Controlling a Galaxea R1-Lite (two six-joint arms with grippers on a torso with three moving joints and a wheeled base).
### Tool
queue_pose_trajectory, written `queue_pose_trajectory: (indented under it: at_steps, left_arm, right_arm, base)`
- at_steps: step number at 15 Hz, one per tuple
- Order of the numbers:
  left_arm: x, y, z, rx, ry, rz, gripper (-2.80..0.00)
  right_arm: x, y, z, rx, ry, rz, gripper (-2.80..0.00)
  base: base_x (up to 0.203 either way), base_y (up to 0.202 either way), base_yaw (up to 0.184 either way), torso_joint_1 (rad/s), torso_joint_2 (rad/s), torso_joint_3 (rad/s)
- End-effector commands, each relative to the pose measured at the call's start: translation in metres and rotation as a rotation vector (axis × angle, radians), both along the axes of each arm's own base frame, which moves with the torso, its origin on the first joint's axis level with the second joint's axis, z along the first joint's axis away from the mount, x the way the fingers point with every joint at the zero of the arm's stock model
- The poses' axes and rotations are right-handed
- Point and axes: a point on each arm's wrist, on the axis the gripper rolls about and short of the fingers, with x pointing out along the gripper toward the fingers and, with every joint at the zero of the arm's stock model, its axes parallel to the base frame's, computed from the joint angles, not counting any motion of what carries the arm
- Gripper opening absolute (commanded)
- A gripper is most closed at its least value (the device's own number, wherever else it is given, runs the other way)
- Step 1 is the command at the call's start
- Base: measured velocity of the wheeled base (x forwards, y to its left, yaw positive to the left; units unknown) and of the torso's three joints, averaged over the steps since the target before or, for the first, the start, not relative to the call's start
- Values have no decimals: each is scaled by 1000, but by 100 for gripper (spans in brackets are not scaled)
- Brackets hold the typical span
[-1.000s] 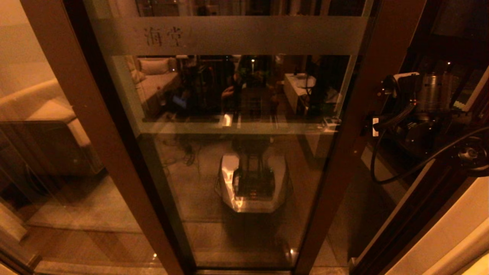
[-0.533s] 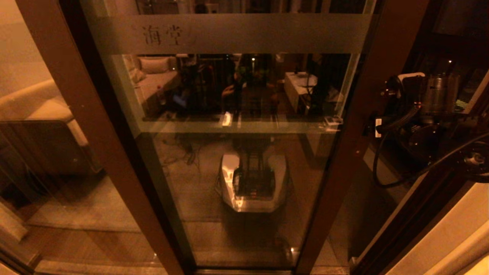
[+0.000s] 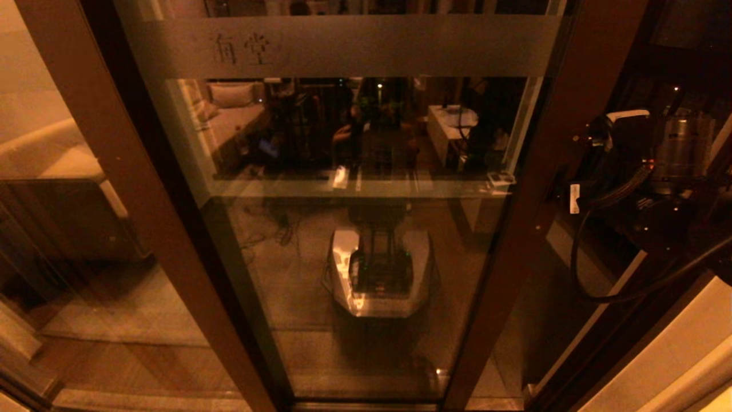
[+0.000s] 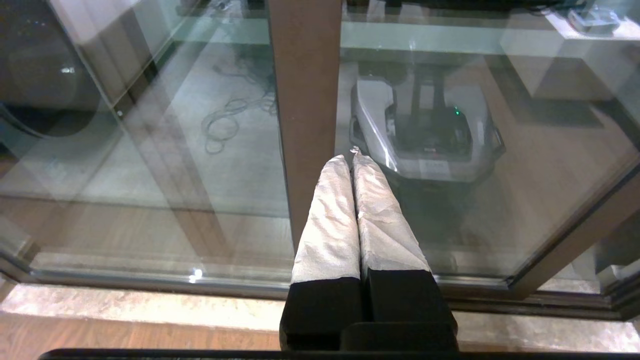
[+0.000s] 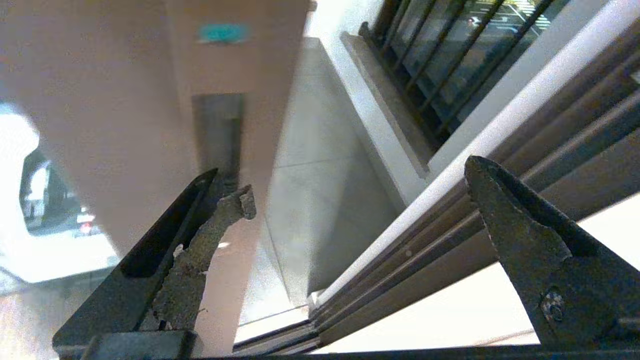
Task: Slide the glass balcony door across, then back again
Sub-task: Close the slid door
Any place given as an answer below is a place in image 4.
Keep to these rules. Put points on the dark front-load washing machine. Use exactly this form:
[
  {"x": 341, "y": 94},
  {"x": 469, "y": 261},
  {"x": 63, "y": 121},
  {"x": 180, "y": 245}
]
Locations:
[{"x": 40, "y": 75}]

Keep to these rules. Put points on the dark metal floor track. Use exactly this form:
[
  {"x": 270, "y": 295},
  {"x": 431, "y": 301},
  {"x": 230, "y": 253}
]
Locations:
[{"x": 550, "y": 305}]

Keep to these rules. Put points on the brown-framed sliding glass door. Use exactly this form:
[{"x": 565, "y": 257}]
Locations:
[{"x": 575, "y": 240}]

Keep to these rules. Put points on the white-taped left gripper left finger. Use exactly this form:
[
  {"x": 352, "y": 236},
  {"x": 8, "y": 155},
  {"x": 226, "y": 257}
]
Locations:
[{"x": 327, "y": 240}]

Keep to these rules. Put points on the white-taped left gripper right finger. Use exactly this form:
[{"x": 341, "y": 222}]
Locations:
[{"x": 390, "y": 240}]

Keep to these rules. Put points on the brown-framed fixed glass panel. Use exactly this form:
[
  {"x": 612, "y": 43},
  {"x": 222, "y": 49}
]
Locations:
[{"x": 307, "y": 100}]

